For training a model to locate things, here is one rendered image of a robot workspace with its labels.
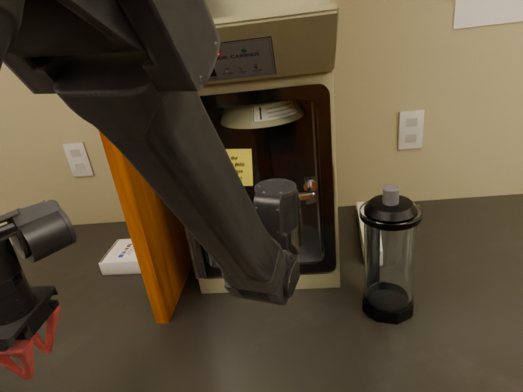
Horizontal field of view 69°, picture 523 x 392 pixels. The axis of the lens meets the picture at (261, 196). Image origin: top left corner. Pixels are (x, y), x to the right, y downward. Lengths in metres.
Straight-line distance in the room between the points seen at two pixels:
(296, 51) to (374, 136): 0.62
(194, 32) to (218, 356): 0.66
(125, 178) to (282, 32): 0.36
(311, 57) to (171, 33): 0.48
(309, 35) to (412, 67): 0.61
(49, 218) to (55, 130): 0.82
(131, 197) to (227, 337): 0.33
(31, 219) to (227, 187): 0.33
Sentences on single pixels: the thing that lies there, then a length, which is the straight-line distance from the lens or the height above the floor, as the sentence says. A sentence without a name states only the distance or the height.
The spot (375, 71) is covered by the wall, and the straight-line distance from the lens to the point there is 1.16.
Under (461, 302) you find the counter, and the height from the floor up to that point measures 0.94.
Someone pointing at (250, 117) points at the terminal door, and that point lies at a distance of 0.71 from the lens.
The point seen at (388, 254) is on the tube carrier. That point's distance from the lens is 0.72.
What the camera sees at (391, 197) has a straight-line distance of 0.70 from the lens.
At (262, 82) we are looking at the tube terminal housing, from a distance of 0.71.
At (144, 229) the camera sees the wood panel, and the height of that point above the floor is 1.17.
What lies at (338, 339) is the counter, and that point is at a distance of 0.78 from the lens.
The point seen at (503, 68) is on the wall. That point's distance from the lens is 1.27.
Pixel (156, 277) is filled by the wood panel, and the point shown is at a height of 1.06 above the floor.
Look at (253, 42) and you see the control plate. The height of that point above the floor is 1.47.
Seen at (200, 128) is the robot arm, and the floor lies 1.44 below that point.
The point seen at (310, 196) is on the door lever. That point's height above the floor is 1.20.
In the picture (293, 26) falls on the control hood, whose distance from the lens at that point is 0.59.
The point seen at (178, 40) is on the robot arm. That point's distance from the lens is 0.19.
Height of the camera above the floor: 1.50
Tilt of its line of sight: 25 degrees down
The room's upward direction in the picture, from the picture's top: 7 degrees counter-clockwise
